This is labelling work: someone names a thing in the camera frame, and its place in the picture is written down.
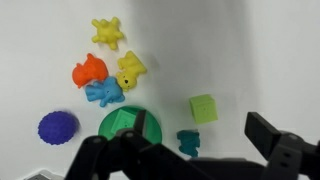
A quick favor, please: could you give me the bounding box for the translucent green bowl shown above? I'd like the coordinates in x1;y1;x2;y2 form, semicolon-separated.
97;105;163;145

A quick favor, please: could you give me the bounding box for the green toy block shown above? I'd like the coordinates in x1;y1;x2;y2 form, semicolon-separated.
110;109;138;135

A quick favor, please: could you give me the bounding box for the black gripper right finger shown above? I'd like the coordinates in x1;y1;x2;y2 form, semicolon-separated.
244;111;320;180

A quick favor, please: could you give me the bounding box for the yellow toy turtle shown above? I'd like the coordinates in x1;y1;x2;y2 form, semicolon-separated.
91;16;125;51

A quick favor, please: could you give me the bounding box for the orange toy animal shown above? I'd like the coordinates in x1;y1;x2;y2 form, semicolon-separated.
71;53;110;89

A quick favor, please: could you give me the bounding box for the teal toy animal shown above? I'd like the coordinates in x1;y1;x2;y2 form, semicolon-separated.
176;129;201;158

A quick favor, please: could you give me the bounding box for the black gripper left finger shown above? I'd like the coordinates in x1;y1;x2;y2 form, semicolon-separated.
64;109;201;180

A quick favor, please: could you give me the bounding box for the lime green block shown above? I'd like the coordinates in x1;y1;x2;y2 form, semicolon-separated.
188;93;219;125

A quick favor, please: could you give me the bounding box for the light blue toy animal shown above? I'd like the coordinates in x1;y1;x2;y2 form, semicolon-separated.
84;76;126;108

